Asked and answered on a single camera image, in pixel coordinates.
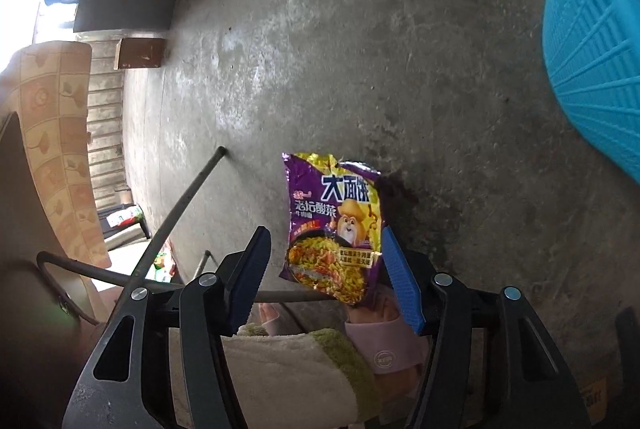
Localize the purple instant noodle wrapper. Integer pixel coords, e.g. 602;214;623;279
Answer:
280;153;385;307

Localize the patterned tablecloth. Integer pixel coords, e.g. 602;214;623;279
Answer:
1;41;111;269

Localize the blue plastic waste basket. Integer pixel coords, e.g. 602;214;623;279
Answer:
542;0;639;179

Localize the brown cardboard box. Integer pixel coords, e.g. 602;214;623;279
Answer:
114;37;166;70

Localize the pink slipper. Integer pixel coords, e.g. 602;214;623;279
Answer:
345;285;430;375

